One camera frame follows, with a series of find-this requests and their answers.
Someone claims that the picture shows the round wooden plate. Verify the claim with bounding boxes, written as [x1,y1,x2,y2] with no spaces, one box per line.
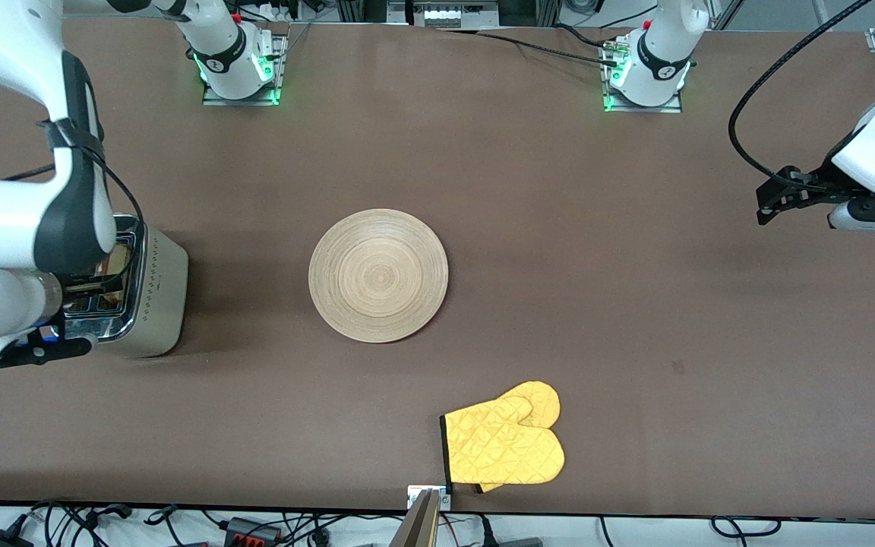
[308,208,450,345]

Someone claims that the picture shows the white mount bracket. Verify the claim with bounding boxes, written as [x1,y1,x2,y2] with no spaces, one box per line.
[406,484,453,511]

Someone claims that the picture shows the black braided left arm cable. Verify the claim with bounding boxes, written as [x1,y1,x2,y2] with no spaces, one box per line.
[729,0,875,191]

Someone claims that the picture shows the black box with orange connectors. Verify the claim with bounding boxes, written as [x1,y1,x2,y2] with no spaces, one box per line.
[223,517,283,547]

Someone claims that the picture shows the black looped floor cable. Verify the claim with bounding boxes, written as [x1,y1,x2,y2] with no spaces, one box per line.
[711,516,785,539]

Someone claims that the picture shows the aluminium frame with white device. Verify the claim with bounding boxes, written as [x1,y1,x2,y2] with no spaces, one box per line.
[387,0,501,30]

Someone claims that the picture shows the tangled black floor cables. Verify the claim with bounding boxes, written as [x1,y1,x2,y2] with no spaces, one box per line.
[24,498,138,547]

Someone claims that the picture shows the yellow quilted oven mitt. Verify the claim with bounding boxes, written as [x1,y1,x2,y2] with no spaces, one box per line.
[440,395,566,488]
[475,381,561,495]

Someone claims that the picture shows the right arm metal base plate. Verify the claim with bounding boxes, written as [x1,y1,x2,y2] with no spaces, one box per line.
[201,33,285,106]

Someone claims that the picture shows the long black cable on table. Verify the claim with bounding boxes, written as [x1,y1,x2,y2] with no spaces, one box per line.
[437,27,625,66]

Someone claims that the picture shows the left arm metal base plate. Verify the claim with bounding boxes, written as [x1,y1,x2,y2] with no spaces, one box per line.
[602,36,686,114]

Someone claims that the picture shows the wooden camera mount bar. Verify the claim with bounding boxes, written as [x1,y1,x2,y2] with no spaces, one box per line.
[388,489,443,547]

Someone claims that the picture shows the slice of bread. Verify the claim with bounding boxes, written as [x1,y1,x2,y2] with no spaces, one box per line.
[96,242,133,280]

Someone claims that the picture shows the silver two-slot toaster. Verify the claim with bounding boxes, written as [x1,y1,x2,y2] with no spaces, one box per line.
[58,214,190,359]

